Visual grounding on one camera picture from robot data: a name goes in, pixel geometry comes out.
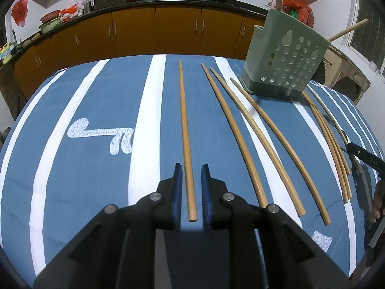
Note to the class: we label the dark kitchen countertop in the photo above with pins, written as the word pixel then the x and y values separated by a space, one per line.
pixel 156 2

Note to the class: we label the red packaged goods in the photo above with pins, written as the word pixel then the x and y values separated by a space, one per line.
pixel 297 9

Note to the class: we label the green enamel pot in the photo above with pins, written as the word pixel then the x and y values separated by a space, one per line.
pixel 51 27

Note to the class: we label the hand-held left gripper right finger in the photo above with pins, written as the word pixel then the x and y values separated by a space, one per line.
pixel 206 195

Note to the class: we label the green perforated utensil holder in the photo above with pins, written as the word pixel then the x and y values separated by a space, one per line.
pixel 279 21

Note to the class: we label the yellow detergent bottle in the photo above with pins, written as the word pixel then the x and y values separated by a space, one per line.
pixel 6 53

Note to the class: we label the window with grille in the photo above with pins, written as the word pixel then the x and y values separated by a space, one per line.
pixel 368 33

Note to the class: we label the beige arched wooden cabinet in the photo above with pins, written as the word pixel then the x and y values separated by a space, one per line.
pixel 346 66

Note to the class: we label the person's right hand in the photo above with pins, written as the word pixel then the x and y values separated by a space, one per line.
pixel 379 201

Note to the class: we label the orange plastic bag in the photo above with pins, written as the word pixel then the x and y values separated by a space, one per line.
pixel 68 12

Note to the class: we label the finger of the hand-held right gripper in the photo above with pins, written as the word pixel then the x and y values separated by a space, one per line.
pixel 367 158

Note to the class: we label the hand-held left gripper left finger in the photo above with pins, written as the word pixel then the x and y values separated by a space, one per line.
pixel 177 192

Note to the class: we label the hanging red plastic bag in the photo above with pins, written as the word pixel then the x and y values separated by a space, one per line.
pixel 19 12

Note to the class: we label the orange wooden kitchen cabinets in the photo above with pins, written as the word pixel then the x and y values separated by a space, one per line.
pixel 177 30

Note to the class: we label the metal faucet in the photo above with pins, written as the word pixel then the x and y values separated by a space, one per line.
pixel 14 37

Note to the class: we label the blue white striped tablecloth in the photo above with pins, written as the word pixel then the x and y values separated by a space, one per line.
pixel 105 96

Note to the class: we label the brown clay bowl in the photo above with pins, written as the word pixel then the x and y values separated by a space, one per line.
pixel 49 16

